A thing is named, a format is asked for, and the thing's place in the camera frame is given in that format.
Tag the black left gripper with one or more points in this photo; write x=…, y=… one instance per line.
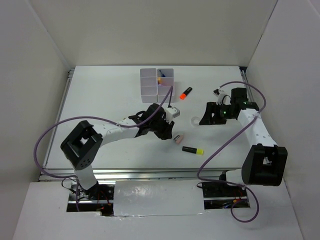
x=167, y=133

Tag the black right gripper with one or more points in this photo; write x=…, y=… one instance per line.
x=207, y=119

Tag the clear tape roll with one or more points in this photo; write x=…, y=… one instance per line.
x=195, y=121

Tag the orange and black highlighter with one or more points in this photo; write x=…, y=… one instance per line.
x=185, y=93

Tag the yellow and black highlighter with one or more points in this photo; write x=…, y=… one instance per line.
x=197, y=151

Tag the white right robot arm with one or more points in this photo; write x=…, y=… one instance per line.
x=265, y=162

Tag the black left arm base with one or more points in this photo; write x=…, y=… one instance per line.
x=100, y=195

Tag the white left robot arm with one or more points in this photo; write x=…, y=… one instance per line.
x=81, y=146

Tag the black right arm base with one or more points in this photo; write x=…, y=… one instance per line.
x=218, y=195

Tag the right white divided container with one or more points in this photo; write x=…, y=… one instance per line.
x=167, y=82

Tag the white divided container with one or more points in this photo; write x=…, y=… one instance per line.
x=167, y=82
x=148, y=85

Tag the left white divided container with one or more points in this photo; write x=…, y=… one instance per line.
x=148, y=85

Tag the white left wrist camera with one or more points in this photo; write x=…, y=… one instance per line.
x=171, y=113

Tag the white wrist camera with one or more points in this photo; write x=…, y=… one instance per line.
x=171, y=113
x=221, y=96

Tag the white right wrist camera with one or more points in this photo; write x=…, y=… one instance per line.
x=221, y=96

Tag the aluminium table frame rail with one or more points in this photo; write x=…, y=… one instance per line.
x=114, y=93

